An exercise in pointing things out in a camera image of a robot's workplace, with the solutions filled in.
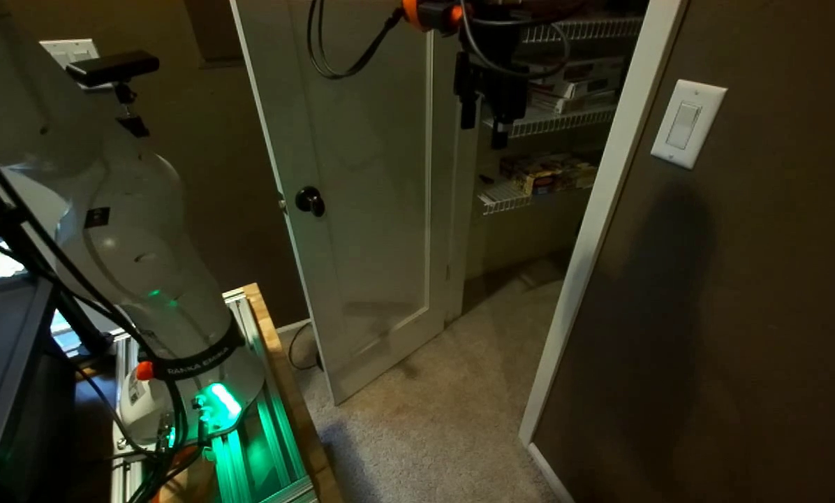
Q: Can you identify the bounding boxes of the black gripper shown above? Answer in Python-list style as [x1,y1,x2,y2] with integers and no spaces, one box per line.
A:
[451,26,532,153]

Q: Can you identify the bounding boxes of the white panel door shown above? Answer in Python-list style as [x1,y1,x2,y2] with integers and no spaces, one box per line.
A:
[225,0,486,406]

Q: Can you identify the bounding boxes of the black round door knob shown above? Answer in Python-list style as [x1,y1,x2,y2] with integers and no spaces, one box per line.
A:
[292,184,328,222]

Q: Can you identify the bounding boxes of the wooden table side panel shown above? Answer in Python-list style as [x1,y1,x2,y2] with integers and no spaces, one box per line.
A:
[241,282,347,503]

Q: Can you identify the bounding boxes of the dark monitor screen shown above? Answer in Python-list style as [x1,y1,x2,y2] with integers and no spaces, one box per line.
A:
[0,278,58,484]

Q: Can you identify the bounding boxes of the white wire closet shelves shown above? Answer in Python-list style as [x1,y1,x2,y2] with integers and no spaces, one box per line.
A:
[475,11,645,222]

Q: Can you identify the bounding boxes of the black cable with orange connector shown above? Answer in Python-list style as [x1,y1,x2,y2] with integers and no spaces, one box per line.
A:
[305,0,468,83]

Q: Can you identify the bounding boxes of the white door frame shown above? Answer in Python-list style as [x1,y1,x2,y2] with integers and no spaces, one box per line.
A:
[517,0,696,449]

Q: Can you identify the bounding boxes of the white rocker light switch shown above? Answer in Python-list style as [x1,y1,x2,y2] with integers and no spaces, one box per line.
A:
[647,76,728,173]

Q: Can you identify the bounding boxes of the black floor cable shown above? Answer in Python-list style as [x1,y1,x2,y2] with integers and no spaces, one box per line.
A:
[284,322,324,374]

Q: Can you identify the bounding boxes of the black camera on stand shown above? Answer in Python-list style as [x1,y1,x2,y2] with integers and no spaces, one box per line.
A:
[65,48,164,139]

